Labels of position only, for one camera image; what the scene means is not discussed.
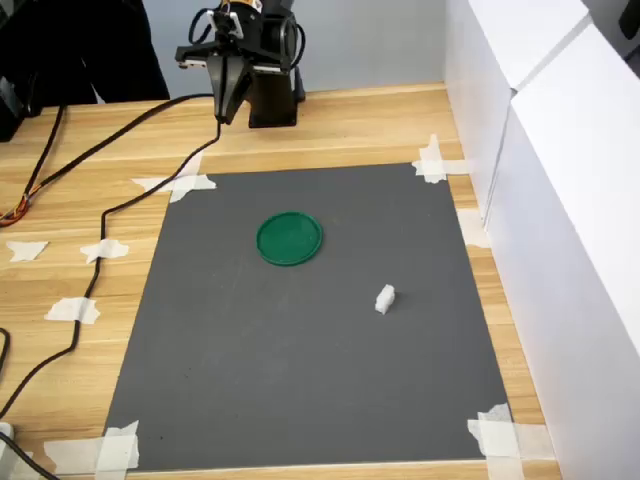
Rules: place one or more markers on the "white partition board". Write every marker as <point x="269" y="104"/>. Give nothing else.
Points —
<point x="575" y="225"/>
<point x="475" y="75"/>

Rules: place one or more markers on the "dark chair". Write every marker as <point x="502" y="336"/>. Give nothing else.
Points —
<point x="631" y="17"/>

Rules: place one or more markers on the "white camera circuit board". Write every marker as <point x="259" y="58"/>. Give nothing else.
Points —
<point x="227" y="22"/>

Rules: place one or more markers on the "round green lid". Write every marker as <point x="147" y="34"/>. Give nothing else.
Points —
<point x="290" y="240"/>

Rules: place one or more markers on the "black box device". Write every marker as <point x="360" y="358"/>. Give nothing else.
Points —
<point x="9" y="110"/>

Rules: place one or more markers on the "dark grey mat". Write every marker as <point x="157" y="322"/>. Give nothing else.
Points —
<point x="300" y="350"/>

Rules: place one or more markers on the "small white plastic terminal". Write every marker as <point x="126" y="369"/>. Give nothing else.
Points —
<point x="384" y="299"/>

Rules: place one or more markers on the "person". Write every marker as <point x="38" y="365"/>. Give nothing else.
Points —
<point x="100" y="45"/>

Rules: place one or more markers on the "white tape piece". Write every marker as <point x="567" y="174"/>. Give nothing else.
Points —
<point x="187" y="182"/>
<point x="72" y="310"/>
<point x="105" y="250"/>
<point x="117" y="447"/>
<point x="25" y="250"/>
<point x="497" y="440"/>
<point x="432" y="167"/>
<point x="472" y="230"/>

